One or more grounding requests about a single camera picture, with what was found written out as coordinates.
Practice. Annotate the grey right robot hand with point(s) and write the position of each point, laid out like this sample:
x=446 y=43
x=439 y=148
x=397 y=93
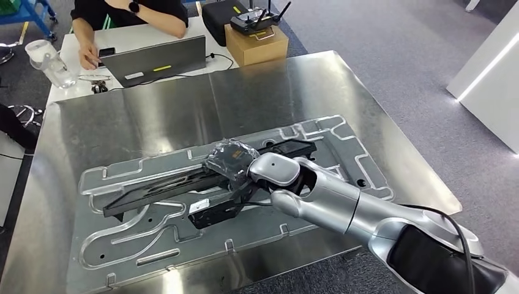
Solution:
x=229 y=158

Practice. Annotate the black plastic panel part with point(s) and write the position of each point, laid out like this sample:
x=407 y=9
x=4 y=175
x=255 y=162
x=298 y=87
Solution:
x=162 y=188

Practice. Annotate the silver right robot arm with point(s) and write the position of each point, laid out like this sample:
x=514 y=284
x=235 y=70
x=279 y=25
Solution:
x=336 y=199

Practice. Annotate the stainless steel workbench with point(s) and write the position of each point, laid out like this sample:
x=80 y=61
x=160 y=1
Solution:
x=162 y=113

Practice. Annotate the brown cardboard box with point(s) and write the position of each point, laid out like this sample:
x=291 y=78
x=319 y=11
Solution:
x=255 y=50

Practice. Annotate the grey laptop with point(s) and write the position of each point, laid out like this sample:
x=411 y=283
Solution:
x=154 y=61

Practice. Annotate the stamped sheet metal panel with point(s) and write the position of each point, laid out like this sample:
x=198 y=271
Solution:
x=134 y=251

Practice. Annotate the black remote controller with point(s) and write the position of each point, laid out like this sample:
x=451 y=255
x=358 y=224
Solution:
x=251 y=24

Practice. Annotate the black bag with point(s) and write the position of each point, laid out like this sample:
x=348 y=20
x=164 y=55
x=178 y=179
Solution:
x=215 y=20

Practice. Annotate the bunch of keys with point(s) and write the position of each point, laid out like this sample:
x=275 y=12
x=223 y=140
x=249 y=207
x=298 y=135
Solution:
x=99 y=87

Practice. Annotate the thin framed glasses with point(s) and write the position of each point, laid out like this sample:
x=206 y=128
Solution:
x=93 y=77

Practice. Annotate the black smartphone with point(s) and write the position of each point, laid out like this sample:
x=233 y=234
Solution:
x=106 y=52

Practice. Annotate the person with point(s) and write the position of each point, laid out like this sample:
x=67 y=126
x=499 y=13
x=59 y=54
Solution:
x=121 y=10

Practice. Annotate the clear plastic water jug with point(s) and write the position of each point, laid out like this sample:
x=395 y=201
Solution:
x=52 y=67

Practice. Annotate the chrome stool with black seat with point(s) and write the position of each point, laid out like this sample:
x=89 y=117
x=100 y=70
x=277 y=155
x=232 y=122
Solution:
x=16 y=125

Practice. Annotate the blue wheeled cart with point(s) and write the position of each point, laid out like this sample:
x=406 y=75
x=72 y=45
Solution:
x=34 y=12

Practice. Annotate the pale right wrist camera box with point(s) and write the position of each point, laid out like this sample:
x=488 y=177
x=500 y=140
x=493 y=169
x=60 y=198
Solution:
x=211 y=215

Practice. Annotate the white lit display wall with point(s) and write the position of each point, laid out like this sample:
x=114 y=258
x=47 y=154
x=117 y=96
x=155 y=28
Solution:
x=494 y=89

